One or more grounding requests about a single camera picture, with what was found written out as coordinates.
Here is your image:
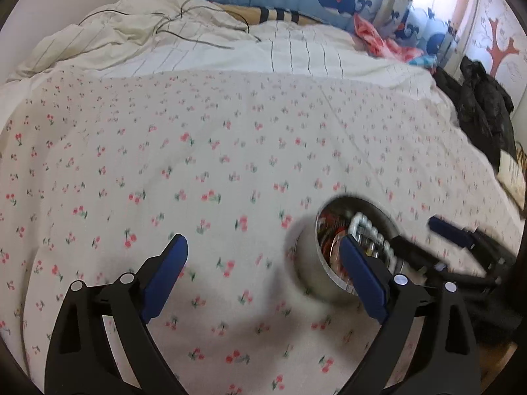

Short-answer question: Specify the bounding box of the black jacket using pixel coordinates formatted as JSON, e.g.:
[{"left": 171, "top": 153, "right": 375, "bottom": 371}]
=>
[{"left": 432, "top": 55, "right": 518, "bottom": 170}]

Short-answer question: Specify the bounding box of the white paper packet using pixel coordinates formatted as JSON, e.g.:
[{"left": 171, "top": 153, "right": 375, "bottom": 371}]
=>
[{"left": 496, "top": 150, "right": 527, "bottom": 209}]

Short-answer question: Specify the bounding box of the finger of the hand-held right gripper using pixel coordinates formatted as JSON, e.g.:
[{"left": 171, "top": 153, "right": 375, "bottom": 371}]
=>
[
  {"left": 428, "top": 216, "right": 518, "bottom": 269},
  {"left": 389, "top": 234, "right": 448, "bottom": 275}
]

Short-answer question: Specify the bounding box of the cherry print bedsheet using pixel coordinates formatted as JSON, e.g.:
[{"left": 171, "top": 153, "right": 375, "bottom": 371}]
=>
[{"left": 0, "top": 68, "right": 523, "bottom": 395}]

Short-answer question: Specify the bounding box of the white wardrobe with tree decal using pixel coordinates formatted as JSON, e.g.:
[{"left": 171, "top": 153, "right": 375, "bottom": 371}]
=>
[{"left": 449, "top": 0, "right": 527, "bottom": 108}]

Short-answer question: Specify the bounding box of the white striped duvet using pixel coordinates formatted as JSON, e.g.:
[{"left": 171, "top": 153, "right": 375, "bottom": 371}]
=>
[{"left": 6, "top": 0, "right": 438, "bottom": 91}]

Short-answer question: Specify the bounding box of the tan black striped pillow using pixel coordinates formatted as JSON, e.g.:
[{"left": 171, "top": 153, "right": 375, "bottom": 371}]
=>
[{"left": 214, "top": 3, "right": 350, "bottom": 30}]

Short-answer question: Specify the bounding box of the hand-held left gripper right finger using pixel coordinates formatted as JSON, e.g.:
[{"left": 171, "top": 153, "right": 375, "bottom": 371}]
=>
[{"left": 338, "top": 234, "right": 483, "bottom": 395}]

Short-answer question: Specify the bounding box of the round metal tin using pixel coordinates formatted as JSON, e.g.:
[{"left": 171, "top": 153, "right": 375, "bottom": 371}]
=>
[{"left": 294, "top": 195, "right": 402, "bottom": 303}]

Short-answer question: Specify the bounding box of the black cable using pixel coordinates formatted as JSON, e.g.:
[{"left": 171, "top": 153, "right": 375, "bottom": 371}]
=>
[{"left": 78, "top": 0, "right": 263, "bottom": 51}]

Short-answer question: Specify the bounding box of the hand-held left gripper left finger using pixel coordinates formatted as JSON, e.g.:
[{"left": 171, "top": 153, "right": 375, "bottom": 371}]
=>
[{"left": 43, "top": 233, "right": 190, "bottom": 395}]

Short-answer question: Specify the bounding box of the pink cloth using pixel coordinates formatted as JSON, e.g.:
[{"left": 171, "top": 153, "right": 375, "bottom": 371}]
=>
[{"left": 352, "top": 13, "right": 437, "bottom": 67}]

